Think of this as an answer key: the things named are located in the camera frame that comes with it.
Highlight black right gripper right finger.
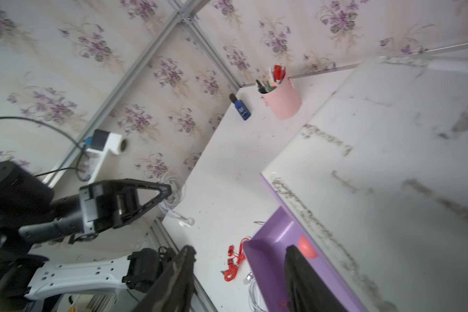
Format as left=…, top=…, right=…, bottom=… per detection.
left=284, top=245, right=347, bottom=312

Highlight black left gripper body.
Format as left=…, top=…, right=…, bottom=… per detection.
left=79, top=182, right=140, bottom=234

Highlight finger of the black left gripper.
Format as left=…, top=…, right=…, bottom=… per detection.
left=115, top=179, right=172, bottom=195
left=120, top=190, right=172, bottom=229

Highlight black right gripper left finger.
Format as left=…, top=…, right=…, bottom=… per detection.
left=142, top=245, right=196, bottom=311

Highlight white wired earphones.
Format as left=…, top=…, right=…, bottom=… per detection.
left=243, top=272, right=268, bottom=312
left=158, top=175, right=195, bottom=228

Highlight purple drawer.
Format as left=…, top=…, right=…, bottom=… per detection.
left=243, top=207, right=367, bottom=311

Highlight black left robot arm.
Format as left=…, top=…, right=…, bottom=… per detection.
left=0, top=161, right=172, bottom=311

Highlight white drawer cabinet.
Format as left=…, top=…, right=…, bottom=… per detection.
left=264, top=56, right=468, bottom=311

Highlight blue stapler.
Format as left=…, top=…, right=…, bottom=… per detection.
left=229, top=94, right=251, bottom=120

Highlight pink pen cup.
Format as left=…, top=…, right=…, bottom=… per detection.
left=261, top=76, right=302, bottom=120

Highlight red scissors in cup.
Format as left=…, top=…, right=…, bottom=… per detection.
left=272, top=64, right=286, bottom=84

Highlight red wired earphones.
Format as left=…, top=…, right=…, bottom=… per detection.
left=221, top=237, right=250, bottom=282

